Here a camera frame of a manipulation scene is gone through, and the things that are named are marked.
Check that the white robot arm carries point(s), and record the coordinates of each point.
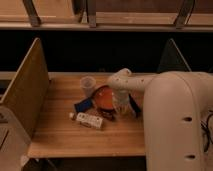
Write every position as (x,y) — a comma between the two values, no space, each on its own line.
(174,104)

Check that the orange bowl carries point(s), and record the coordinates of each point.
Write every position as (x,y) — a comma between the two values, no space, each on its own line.
(102,97)

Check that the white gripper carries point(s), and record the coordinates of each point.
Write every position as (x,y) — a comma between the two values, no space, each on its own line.
(120,101)

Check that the clear plastic cup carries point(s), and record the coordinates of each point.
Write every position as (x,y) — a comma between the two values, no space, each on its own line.
(88,84)

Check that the left wooden side panel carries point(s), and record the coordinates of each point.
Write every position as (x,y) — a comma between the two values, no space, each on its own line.
(23,98)

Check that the black eraser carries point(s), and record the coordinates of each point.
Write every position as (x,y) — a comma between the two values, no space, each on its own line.
(134,106)

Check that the white rectangular box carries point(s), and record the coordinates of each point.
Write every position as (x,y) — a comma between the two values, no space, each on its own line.
(90,120)

